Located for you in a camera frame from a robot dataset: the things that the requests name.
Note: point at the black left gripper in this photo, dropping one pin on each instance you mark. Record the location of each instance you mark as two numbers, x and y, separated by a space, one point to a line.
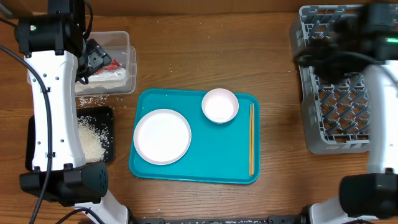
99 58

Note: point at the red snack wrapper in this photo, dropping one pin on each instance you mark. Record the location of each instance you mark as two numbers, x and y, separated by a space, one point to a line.
114 65

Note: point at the food scraps and rice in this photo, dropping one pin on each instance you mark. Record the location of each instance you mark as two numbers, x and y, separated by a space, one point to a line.
95 137

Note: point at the large pink plate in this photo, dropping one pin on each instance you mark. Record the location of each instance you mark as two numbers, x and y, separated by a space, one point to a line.
162 137

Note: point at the small pink saucer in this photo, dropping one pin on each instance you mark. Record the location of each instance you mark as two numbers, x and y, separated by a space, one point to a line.
220 105

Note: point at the wooden chopstick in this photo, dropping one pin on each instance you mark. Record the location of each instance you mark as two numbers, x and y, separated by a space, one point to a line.
250 140

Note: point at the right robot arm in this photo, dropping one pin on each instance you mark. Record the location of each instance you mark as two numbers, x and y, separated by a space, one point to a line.
363 198

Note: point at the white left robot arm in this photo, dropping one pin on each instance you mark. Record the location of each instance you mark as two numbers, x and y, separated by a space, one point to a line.
59 171

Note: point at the clear plastic waste bin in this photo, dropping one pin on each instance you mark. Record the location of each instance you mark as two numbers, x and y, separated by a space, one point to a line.
71 65

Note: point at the grey dishwasher rack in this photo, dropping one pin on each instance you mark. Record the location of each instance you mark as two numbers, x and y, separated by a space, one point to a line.
332 45

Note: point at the white tissue pile in bin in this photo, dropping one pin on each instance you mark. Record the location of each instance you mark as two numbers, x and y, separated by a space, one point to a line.
103 82

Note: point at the black rectangular tray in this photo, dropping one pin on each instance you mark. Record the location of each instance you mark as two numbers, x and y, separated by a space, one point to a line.
103 114

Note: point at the teal serving tray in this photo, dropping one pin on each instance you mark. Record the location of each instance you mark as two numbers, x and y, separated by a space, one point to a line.
218 153

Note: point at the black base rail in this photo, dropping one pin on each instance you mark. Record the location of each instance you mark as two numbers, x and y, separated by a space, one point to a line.
278 219

